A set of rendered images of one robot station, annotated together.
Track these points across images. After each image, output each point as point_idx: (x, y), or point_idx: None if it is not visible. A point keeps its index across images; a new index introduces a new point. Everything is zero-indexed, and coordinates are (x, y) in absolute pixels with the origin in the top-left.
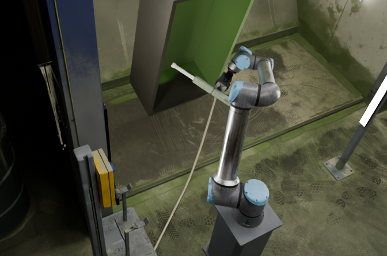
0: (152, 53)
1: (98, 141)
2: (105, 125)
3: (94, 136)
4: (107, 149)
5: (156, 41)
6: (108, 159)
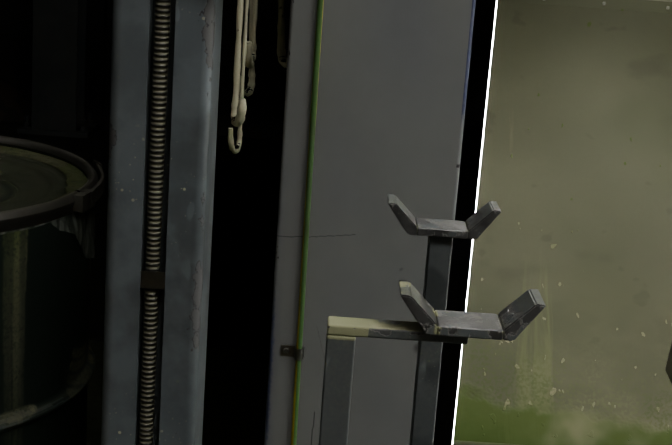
0: None
1: (415, 175)
2: (470, 76)
3: (402, 116)
4: (454, 278)
5: None
6: (443, 368)
